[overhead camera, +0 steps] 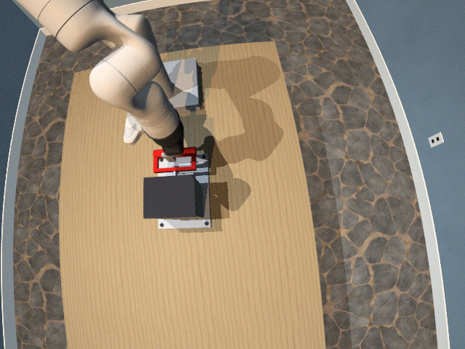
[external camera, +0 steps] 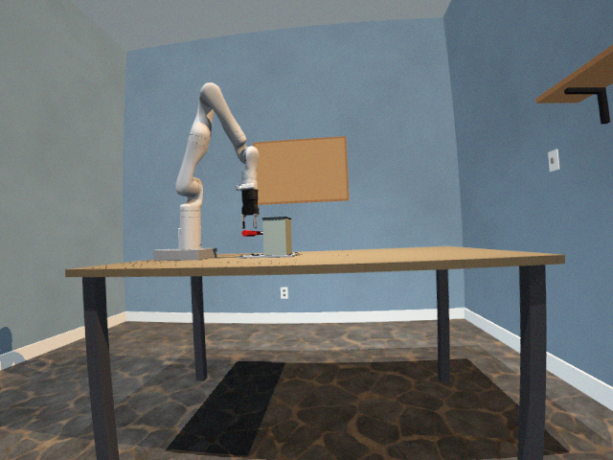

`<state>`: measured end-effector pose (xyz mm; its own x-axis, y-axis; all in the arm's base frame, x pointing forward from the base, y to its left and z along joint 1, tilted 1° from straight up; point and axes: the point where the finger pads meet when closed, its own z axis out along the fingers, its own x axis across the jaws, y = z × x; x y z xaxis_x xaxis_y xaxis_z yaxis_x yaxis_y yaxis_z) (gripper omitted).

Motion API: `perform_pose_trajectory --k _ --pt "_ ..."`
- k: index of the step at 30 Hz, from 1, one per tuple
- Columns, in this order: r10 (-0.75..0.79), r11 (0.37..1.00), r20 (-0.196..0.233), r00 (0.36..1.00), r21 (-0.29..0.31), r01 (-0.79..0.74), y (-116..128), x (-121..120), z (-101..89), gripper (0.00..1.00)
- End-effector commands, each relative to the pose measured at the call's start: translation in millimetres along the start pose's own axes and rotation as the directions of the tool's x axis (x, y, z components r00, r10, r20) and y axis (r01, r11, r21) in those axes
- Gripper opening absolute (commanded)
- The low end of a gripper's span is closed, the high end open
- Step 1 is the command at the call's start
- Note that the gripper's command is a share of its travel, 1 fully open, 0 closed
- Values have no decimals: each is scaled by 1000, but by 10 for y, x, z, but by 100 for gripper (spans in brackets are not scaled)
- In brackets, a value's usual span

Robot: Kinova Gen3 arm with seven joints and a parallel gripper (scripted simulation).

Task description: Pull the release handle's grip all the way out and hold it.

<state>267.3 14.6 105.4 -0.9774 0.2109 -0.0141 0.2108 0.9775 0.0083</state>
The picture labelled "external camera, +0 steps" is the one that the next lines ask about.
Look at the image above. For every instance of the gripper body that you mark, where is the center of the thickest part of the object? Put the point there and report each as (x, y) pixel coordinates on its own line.
(249, 196)

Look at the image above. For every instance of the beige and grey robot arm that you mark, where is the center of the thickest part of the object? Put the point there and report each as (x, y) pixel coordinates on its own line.
(211, 101)

